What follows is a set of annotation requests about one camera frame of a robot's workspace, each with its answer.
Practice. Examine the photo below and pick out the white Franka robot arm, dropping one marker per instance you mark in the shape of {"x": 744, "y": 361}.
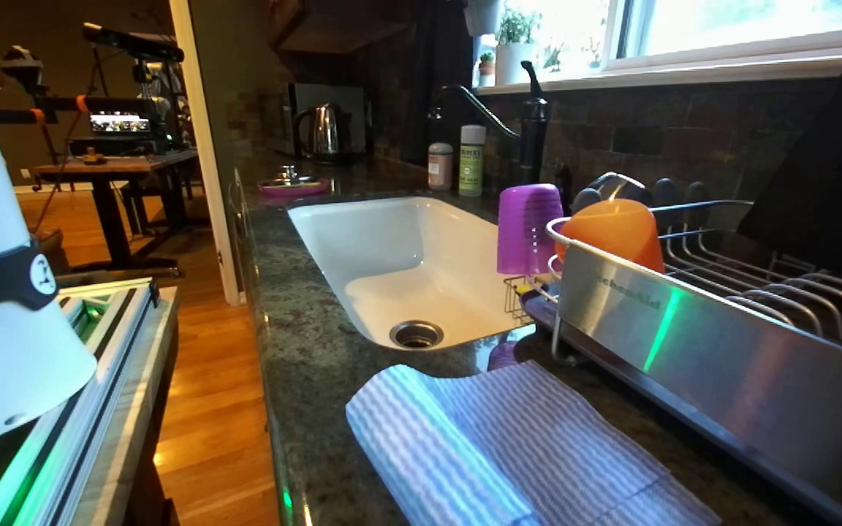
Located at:
{"x": 0, "y": 339}

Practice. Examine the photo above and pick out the large white potted plant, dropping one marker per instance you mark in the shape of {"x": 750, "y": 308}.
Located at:
{"x": 514, "y": 45}

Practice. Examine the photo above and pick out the white kitchen sink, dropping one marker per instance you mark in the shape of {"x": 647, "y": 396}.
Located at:
{"x": 410, "y": 251}

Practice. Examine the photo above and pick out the metal sink drain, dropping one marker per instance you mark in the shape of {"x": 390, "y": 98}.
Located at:
{"x": 416, "y": 333}

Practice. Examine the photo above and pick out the brown soap bottle orange label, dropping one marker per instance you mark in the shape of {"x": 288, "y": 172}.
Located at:
{"x": 438, "y": 166}

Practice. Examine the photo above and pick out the green label soap bottle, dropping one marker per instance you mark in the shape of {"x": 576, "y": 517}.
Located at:
{"x": 472, "y": 165}

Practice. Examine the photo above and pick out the purple plastic cup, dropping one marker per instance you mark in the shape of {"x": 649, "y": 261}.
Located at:
{"x": 527, "y": 229}

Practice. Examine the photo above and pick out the pink tray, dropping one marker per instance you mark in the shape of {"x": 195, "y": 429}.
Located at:
{"x": 292, "y": 187}

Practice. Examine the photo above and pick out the metal electric kettle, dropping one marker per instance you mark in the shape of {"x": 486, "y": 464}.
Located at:
{"x": 321, "y": 133}

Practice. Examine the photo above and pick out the black kitchen faucet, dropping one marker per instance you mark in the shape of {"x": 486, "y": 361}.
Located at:
{"x": 532, "y": 125}

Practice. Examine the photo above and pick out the orange plastic cup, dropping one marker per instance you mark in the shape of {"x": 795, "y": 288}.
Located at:
{"x": 615, "y": 234}

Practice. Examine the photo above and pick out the small reddish brown pot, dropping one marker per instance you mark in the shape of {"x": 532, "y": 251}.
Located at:
{"x": 486, "y": 71}

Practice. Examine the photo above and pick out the shiny metal utensil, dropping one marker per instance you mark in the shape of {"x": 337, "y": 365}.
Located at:
{"x": 611, "y": 181}

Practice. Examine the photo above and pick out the striped blue cleaning cloth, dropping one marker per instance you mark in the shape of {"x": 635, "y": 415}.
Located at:
{"x": 519, "y": 447}

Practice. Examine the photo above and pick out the dark wooden desk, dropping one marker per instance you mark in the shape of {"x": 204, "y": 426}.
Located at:
{"x": 108, "y": 185}

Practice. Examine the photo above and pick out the purple dish rack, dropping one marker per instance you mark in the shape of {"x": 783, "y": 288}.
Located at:
{"x": 730, "y": 380}

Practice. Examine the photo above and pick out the black equipment on desk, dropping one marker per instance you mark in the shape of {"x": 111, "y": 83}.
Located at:
{"x": 128, "y": 98}

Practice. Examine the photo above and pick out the black tripod rig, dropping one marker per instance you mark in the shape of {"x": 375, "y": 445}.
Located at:
{"x": 22, "y": 74}

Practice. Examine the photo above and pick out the white door frame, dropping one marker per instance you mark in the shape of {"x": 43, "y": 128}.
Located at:
{"x": 204, "y": 146}

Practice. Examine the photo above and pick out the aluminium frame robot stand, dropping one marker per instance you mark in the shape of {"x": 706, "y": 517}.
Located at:
{"x": 99, "y": 388}

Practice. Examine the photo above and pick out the window with white frame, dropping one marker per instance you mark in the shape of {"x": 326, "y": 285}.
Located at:
{"x": 730, "y": 25}

